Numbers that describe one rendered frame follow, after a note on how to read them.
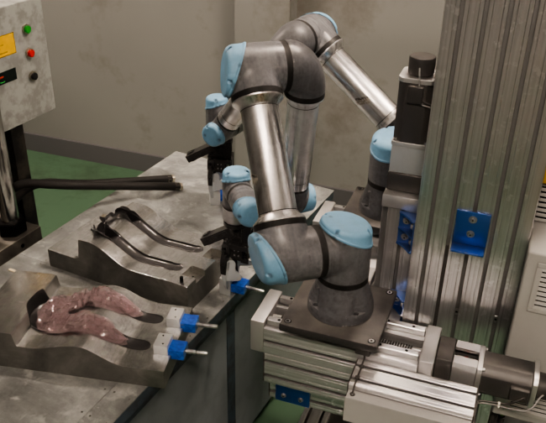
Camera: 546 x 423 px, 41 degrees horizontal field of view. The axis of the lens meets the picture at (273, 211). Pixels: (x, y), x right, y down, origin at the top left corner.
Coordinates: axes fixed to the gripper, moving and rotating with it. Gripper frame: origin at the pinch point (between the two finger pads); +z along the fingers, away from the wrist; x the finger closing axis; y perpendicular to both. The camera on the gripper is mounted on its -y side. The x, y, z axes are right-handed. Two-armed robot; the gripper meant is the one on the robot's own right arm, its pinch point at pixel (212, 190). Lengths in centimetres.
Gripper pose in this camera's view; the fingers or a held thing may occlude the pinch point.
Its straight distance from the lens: 258.0
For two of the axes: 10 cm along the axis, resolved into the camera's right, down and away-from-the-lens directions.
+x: 1.2, -4.9, 8.7
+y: 9.9, 0.8, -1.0
